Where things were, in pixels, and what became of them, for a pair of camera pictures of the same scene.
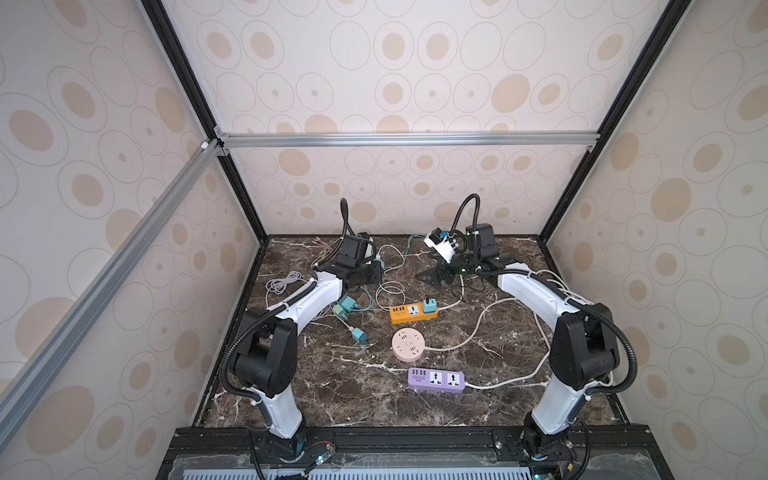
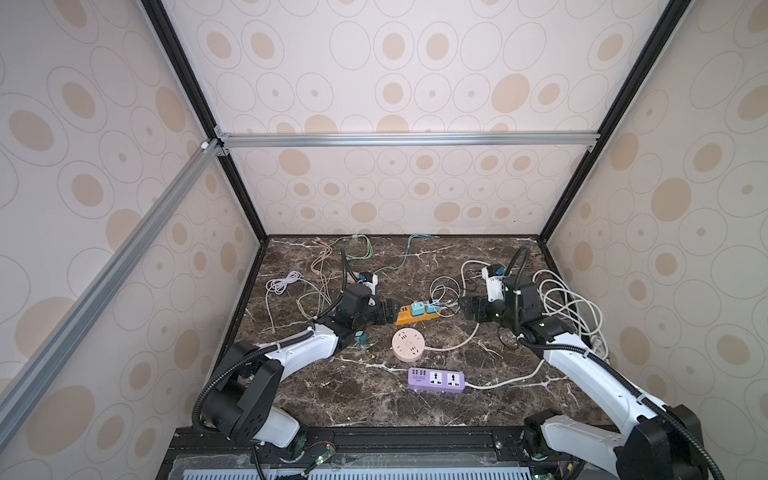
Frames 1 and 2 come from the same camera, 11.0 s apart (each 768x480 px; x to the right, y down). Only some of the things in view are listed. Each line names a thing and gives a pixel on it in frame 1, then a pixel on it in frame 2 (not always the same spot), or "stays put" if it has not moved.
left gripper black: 376,278 → 390,314
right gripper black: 434,273 → 469,310
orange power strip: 410,312 stays put
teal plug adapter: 429,307 stays put
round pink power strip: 408,344 stays put
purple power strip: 436,379 stays put
